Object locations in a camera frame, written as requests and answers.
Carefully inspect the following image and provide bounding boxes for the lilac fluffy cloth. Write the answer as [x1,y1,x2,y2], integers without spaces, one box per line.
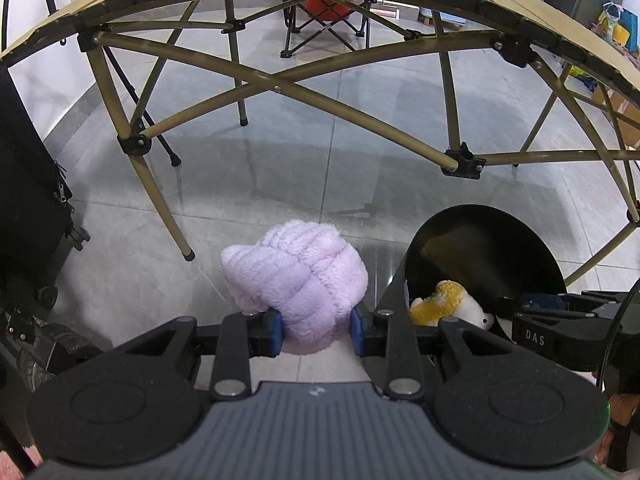
[220,220,368,354]

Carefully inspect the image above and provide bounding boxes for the yellow white plush toy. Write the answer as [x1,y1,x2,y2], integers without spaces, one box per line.
[409,281,494,330]

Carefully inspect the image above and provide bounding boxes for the black trash bin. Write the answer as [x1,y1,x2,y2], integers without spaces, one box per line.
[376,204,567,321]

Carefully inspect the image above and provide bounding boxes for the right hand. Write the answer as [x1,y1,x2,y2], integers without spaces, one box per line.
[594,365,639,479]

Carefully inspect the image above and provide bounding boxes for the cardboard boxes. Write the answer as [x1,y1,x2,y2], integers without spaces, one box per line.
[592,84,640,151]

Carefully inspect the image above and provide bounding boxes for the black suitcase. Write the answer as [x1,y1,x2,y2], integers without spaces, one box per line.
[1,67,90,310]

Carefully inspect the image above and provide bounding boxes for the black folding chair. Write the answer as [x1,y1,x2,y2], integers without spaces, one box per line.
[280,0,374,58]

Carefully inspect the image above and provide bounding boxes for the folding camping table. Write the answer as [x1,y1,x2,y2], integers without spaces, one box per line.
[1,0,639,271]

